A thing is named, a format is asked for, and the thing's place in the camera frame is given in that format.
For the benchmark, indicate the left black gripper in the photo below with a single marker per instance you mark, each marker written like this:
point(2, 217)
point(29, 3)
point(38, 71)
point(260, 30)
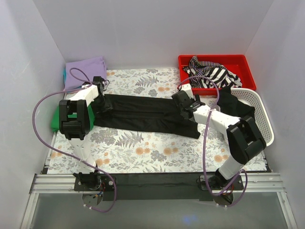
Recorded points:
point(105, 104)

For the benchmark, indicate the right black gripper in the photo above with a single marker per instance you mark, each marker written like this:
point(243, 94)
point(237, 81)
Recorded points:
point(182, 100)

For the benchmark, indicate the black t shirt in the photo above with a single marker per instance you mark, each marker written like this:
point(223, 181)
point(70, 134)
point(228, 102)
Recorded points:
point(145, 114)

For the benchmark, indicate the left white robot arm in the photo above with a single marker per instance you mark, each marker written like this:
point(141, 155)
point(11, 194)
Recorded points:
point(76, 117)

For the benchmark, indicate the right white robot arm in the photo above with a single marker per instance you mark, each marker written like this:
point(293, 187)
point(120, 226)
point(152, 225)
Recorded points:
point(243, 135)

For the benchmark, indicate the folded lilac t shirt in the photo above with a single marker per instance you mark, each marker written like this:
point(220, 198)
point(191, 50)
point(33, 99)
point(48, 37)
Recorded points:
point(91, 67)

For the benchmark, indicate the black white striped shirt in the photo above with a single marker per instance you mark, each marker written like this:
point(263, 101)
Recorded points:
point(216, 72)

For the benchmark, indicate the folded teal t shirt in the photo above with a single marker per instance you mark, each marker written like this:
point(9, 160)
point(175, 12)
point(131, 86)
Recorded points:
point(67, 81)

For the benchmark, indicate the black garment in basket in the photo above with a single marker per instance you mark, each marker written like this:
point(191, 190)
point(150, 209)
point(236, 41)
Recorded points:
point(230, 105)

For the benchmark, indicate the folded green t shirt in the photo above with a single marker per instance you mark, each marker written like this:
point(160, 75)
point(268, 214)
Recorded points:
point(55, 119)

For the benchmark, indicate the red plastic tray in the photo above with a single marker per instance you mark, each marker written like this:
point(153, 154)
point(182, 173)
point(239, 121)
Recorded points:
point(236, 63)

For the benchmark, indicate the white perforated laundry basket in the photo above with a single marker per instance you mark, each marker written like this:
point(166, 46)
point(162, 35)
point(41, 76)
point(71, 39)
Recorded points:
point(253, 99)

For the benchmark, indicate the floral table cloth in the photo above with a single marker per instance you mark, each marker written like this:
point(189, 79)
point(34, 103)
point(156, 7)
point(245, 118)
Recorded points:
point(122, 151)

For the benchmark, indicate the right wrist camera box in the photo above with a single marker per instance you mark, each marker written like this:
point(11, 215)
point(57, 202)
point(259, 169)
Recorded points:
point(187, 88)

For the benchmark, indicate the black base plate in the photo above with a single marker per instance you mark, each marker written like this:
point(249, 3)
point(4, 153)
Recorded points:
point(143, 186)

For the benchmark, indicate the aluminium frame rail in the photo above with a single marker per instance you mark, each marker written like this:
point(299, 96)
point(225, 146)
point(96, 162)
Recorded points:
point(257, 182)

